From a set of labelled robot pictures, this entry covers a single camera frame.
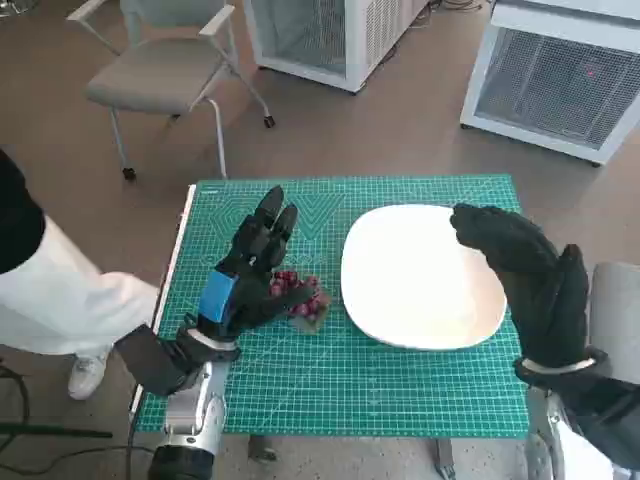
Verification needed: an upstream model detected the white cabinet with mesh door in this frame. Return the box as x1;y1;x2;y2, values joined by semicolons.
458;0;640;169
242;0;432;95

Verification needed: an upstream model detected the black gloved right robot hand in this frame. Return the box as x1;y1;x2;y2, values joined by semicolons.
449;202;599;372

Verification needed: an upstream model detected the person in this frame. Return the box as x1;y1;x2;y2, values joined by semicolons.
0;147;161;402

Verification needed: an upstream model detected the black floor stand bar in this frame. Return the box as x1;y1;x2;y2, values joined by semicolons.
0;421;114;441

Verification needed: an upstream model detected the metal table leg bracket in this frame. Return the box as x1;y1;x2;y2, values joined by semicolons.
248;433;279;464
431;438;458;480

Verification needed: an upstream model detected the green cutting mat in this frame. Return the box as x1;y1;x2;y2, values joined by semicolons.
134;172;531;441

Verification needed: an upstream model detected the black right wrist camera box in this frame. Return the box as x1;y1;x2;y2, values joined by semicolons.
569;367;640;470

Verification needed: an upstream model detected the red toy grape bunch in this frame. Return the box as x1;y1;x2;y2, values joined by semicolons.
268;268;332;335

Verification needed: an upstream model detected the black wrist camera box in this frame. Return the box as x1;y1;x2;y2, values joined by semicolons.
569;367;640;470
114;323;202;400

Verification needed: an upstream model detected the black floor cable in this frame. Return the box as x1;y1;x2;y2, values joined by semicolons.
0;360;32;480

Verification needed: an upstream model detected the grey chair with white frame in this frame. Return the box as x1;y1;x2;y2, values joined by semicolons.
66;0;278;182

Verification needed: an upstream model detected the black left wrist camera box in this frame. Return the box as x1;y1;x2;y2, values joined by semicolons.
114;323;202;400

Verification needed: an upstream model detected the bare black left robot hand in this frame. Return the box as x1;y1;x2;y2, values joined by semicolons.
192;184;321;344

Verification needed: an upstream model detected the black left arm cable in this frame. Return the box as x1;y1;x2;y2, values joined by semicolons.
127;399;151;480

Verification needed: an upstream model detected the white plate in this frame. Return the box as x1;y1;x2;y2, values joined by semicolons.
340;203;509;351

